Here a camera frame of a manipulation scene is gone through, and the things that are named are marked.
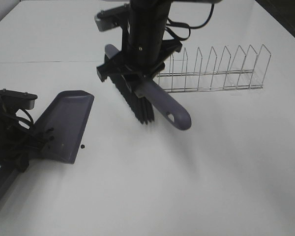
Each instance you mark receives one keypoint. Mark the pile of coffee beans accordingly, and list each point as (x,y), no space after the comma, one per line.
(45,137)

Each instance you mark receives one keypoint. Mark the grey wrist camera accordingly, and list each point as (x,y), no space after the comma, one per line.
(112,18)
(16,100)

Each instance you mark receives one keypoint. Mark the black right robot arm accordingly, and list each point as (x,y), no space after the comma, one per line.
(143,49)

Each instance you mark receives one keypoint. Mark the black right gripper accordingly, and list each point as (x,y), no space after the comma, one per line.
(140,63)

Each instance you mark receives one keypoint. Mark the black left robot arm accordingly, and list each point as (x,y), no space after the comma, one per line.
(17,138)

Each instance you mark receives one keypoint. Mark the metal wire dish rack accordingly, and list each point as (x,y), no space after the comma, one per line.
(215,70)

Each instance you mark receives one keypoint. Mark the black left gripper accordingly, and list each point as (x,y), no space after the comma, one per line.
(17,138)

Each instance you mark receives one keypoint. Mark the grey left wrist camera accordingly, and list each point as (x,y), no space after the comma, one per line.
(16,100)

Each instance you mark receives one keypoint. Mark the purple brush black bristles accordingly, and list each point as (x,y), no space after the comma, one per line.
(143,94)

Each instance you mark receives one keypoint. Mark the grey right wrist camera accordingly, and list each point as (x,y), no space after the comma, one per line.
(112,18)

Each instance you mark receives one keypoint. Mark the purple plastic dustpan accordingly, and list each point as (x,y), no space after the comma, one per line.
(68,114)

